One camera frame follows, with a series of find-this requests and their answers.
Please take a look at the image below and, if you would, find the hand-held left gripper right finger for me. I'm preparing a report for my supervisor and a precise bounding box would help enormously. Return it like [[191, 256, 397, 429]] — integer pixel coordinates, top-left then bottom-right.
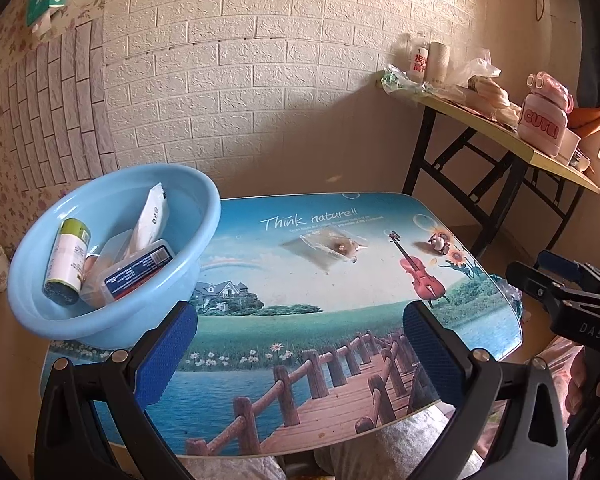
[[402, 302, 570, 480]]

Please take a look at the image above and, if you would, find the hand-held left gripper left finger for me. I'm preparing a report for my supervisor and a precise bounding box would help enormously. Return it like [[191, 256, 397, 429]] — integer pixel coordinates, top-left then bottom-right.
[[34, 301, 198, 480]]

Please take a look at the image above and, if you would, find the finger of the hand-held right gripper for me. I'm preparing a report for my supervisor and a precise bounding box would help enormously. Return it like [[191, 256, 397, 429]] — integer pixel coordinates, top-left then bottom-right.
[[505, 261, 581, 313], [537, 250, 588, 281]]

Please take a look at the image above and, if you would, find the cotton swab box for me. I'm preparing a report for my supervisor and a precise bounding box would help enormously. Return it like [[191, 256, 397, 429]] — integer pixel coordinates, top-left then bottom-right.
[[100, 240, 173, 302]]

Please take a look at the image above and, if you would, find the clear toothpick box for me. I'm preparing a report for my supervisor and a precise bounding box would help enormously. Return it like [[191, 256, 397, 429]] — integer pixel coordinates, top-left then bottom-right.
[[80, 230, 136, 306]]

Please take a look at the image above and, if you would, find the white sachet packet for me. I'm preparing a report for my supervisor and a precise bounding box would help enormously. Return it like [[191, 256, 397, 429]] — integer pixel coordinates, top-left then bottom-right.
[[130, 182, 173, 253]]

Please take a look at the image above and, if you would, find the white bottle with green cap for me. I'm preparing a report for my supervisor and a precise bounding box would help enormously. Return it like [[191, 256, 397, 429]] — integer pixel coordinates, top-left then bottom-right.
[[42, 218, 92, 305]]

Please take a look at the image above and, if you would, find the small clear snack bag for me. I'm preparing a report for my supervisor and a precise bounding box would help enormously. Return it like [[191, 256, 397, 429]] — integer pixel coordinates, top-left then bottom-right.
[[280, 227, 368, 275]]

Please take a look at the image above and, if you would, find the light blue plastic basin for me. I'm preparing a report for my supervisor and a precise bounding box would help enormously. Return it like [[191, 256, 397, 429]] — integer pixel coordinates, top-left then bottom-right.
[[7, 164, 222, 351]]

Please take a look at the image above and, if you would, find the white box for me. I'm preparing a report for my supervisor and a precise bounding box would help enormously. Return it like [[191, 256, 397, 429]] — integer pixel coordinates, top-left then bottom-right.
[[557, 127, 592, 171]]

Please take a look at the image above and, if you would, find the yellow folding table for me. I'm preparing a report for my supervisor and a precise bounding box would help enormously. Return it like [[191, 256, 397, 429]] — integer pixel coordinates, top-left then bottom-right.
[[377, 77, 600, 261]]

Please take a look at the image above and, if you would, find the pink water bottle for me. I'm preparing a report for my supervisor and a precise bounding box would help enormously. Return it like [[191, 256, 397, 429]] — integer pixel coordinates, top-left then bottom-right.
[[517, 71, 576, 157]]

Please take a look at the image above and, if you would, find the landscape printed low table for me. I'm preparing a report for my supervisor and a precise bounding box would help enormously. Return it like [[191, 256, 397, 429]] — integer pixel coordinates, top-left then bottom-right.
[[40, 191, 523, 458]]

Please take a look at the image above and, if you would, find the orange red cloth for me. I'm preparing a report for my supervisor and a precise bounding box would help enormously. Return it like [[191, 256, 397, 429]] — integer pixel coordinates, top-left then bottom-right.
[[567, 87, 600, 138]]

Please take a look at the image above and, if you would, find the round bread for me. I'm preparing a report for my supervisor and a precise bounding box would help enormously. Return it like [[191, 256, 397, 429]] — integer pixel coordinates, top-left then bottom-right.
[[467, 75, 511, 111]]

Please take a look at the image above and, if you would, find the clear plastic bag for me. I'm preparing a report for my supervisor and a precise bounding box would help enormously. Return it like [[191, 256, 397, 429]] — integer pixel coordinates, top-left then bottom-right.
[[452, 47, 501, 88]]

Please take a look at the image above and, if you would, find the stack of paper cups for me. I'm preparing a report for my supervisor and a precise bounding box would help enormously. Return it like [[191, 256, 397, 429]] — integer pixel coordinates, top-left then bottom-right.
[[426, 41, 452, 83]]

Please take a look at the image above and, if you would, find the clear bottle with red label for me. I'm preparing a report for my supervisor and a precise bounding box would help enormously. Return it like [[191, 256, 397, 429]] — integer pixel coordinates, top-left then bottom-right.
[[410, 32, 429, 85]]

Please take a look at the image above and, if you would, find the crumpled green plastic wrapper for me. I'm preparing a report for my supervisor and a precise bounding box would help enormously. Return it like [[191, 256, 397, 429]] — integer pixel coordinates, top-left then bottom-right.
[[380, 65, 431, 95]]

